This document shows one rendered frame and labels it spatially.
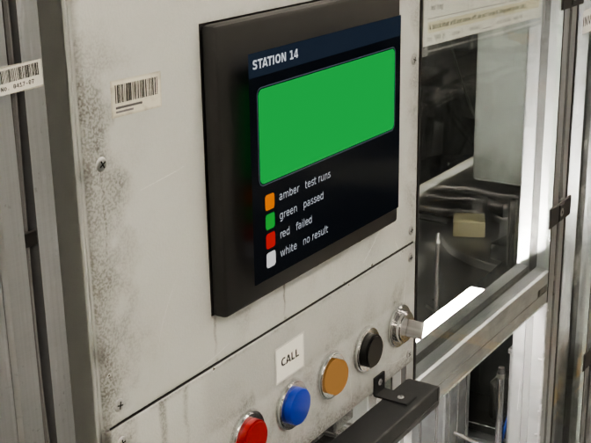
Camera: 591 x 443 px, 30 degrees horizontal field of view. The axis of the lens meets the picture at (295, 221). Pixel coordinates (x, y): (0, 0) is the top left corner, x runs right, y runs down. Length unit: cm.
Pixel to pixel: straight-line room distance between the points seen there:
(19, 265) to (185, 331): 16
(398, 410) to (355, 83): 31
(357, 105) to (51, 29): 28
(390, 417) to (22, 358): 42
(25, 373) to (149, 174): 14
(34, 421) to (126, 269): 11
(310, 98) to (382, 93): 11
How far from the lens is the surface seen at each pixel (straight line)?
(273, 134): 75
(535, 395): 150
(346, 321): 93
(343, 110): 83
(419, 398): 101
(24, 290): 64
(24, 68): 62
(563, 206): 142
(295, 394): 87
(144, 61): 67
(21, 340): 65
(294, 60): 76
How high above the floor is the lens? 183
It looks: 18 degrees down
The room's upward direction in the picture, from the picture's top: 1 degrees counter-clockwise
